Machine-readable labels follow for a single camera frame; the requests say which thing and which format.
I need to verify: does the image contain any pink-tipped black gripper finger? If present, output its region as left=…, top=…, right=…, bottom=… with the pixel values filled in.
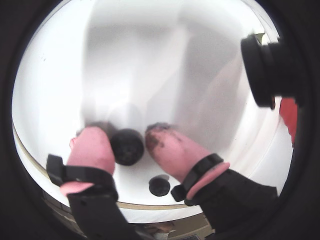
left=45, top=126, right=142, bottom=240
left=144, top=122, right=280, bottom=232

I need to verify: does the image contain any dark blue blueberry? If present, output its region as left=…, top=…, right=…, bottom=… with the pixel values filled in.
left=148, top=174, right=171, bottom=197
left=109, top=128, right=145, bottom=167

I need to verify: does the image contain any red collapsible silicone cup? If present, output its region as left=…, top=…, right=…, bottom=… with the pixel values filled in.
left=279, top=97, right=298, bottom=148

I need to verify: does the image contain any black fisheye camera lens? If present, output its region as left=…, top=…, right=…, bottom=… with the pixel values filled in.
left=240, top=33, right=305, bottom=111

